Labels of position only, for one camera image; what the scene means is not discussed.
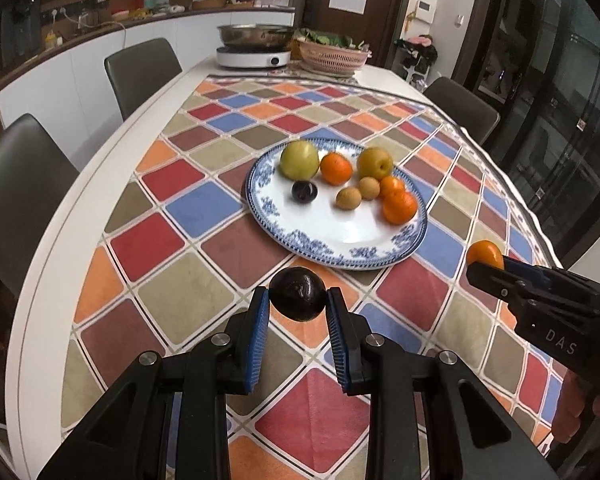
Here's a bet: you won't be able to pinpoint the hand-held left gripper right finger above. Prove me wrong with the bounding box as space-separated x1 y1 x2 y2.
326 287 561 480

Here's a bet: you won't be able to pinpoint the dark purple plum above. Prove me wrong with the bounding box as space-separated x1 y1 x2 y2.
291 180 319 204
270 267 327 322

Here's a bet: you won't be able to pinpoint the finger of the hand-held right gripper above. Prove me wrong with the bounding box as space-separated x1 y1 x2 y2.
466 261 531 311
502 255 556 288

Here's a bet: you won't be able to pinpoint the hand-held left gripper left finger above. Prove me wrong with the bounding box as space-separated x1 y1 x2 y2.
37 286 272 480

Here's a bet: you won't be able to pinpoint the white sideboard cabinet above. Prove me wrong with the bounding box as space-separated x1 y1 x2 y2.
0 7 297 133

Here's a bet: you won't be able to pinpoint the dark brown door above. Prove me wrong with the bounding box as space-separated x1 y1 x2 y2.
300 0 416 68

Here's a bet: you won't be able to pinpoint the steel pot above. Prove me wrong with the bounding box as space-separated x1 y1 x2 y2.
217 24 297 52

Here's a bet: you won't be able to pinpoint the golden yellow pear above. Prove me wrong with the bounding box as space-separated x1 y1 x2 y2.
356 146 394 181

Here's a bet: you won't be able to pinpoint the grey dining chair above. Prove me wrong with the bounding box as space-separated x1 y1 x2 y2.
422 77 501 146
0 113 81 301
104 38 183 121

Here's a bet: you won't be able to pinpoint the orange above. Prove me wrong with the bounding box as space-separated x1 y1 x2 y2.
466 240 506 271
379 176 406 198
320 152 354 186
382 190 418 226

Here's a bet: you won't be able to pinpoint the white induction cooker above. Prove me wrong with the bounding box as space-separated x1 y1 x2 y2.
216 46 292 69

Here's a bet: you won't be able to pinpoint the blue patterned white plate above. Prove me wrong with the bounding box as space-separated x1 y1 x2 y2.
245 137 428 272

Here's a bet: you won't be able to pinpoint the green leafy vegetables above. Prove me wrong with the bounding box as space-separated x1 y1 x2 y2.
297 28 371 51

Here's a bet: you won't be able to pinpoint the brown kiwi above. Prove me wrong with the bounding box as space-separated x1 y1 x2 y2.
357 177 381 201
335 186 363 210

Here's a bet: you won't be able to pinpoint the pale green pear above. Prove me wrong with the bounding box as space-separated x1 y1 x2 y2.
279 141 321 181

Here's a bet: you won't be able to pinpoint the person's right hand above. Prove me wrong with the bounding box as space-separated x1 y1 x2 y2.
552 375 600 443

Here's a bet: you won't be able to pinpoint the colourful checkered tablecloth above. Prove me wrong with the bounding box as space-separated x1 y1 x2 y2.
60 74 566 480

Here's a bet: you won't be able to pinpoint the pink woven basket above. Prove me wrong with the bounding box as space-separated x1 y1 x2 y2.
297 40 370 73

